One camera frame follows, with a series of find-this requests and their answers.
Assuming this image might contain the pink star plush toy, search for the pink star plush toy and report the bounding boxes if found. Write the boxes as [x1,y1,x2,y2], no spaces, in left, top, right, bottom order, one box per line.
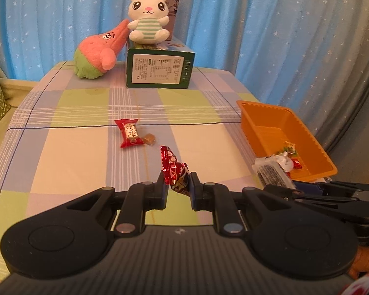
[73,18,130,79]

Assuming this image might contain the red patterned clothing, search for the red patterned clothing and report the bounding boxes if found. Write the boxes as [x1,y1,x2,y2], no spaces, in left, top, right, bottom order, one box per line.
[338,272,369,295]

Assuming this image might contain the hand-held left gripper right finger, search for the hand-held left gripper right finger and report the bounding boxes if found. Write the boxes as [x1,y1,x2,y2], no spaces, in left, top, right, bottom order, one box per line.
[189,172,285,237]

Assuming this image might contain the white bunny plush toy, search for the white bunny plush toy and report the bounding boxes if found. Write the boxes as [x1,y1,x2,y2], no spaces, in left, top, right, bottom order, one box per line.
[127,0,172,44]

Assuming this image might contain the clear seaweed snack packet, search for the clear seaweed snack packet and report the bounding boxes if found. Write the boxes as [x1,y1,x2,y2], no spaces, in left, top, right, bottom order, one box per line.
[252,156,296,189]

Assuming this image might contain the red candy with gold label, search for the red candy with gold label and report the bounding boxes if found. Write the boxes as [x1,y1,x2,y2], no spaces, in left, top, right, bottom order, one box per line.
[115,118,142,149]

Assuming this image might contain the brown printed box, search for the brown printed box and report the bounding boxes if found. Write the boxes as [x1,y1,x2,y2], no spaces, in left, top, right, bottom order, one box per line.
[138,0,181,41]

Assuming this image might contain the plaid tablecloth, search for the plaid tablecloth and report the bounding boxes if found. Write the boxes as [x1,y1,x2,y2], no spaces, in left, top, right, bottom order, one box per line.
[0,61,329,283]

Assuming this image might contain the blue starry curtain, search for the blue starry curtain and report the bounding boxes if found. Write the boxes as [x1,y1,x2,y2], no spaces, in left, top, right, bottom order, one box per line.
[0,0,336,111]

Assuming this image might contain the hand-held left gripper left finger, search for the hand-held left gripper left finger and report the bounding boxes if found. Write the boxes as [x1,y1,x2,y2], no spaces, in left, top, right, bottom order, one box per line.
[66,170,169,238]

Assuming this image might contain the white and green snack wrapper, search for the white and green snack wrapper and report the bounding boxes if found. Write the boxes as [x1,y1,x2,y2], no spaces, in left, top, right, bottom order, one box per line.
[272,151,294,172]

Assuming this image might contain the dark red foil candy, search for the dark red foil candy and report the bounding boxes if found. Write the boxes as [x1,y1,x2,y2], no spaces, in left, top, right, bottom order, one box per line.
[160,145,190,198]

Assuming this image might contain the green cardboard box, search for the green cardboard box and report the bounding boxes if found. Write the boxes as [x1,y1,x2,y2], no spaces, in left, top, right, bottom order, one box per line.
[125,35,195,89]

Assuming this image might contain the person's right hand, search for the person's right hand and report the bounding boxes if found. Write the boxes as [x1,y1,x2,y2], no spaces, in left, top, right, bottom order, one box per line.
[348,246,369,281]

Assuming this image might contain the orange plastic tray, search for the orange plastic tray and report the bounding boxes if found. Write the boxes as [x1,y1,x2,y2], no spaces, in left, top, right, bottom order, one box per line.
[236,100,338,182]

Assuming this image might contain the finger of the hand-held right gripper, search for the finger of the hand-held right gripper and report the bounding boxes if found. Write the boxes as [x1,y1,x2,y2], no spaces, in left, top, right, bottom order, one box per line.
[293,181,369,198]
[263,184,362,222]

